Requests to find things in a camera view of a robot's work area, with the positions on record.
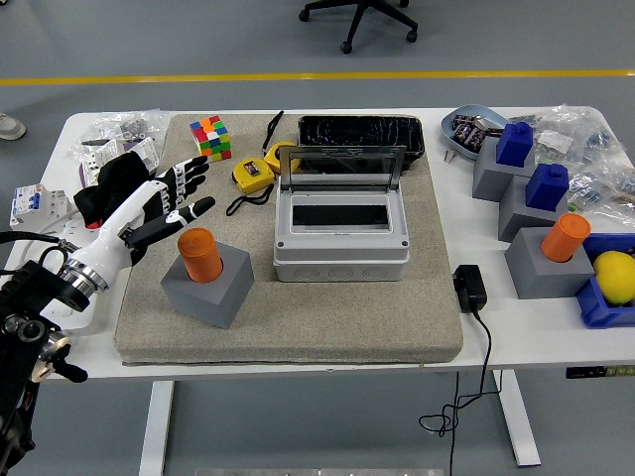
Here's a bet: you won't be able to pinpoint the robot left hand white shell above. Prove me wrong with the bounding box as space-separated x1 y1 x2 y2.
66 156 217 289

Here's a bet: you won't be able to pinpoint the smoked transparent box lid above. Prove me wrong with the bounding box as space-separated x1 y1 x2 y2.
279 145 408 193

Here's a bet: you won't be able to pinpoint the grey plastic electrical box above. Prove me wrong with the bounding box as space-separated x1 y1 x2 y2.
272 190 412 284

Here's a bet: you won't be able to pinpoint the black cloth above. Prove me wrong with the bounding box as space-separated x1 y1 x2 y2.
72 151 158 230

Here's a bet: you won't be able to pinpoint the clear bag of small parts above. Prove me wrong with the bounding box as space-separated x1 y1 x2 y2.
66 108 173 165

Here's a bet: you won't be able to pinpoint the white circuit breaker blue switches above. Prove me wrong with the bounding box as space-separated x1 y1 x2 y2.
8 182 68 232

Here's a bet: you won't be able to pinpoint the white power strip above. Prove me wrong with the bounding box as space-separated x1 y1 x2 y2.
38 217 103 334

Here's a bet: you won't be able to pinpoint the multicolour puzzle cube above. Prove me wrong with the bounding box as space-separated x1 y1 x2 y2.
189 115 233 164

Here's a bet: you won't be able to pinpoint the grey holder block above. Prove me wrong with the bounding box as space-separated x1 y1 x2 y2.
160 245 256 331
497 176 570 244
504 226 595 300
471 136 537 203

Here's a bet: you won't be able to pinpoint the yellow tape measure square label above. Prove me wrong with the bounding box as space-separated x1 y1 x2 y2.
225 157 277 218

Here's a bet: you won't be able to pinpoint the white shoe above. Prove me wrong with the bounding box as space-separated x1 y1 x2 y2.
0 112 27 142

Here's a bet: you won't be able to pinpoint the yellow tape measure round label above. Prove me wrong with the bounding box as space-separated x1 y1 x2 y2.
261 109 299 176

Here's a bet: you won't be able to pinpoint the white table leg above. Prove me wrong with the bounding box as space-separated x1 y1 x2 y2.
138 380 176 476
492 369 542 467

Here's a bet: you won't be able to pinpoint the grey-brown fabric mat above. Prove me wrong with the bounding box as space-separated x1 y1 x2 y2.
113 112 465 367

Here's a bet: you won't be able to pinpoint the black plastic tray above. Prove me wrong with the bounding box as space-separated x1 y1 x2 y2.
297 115 427 174

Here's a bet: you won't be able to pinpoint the black office chair base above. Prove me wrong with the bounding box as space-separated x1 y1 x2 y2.
298 0 419 55

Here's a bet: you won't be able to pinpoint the light blue dish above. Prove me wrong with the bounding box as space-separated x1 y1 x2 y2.
440 103 510 163

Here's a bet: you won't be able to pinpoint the dark purple snack packet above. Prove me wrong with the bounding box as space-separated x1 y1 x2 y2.
449 114 476 143
465 123 492 153

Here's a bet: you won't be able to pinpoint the black power adapter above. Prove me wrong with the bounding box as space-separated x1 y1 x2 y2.
453 264 488 314

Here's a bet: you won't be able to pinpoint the blue plastic block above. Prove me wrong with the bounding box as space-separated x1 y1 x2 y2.
495 122 536 169
524 163 571 209

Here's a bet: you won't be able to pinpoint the clear bag white label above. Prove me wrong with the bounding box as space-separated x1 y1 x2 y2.
508 102 629 168

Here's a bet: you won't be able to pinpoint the clear bag of components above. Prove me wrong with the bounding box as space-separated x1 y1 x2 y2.
565 166 635 212

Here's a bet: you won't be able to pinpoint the blue plastic bin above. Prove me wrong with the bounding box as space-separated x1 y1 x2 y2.
573 232 635 329

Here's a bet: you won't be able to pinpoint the black table control panel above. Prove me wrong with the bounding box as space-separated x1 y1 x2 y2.
566 365 635 381

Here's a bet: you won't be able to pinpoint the yellow lemon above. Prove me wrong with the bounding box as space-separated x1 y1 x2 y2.
593 250 635 306

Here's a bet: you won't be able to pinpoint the white electrical switch module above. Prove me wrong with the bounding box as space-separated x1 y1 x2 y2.
78 136 161 187

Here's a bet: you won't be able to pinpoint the black adapter cord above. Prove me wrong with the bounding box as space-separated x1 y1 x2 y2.
419 306 503 476

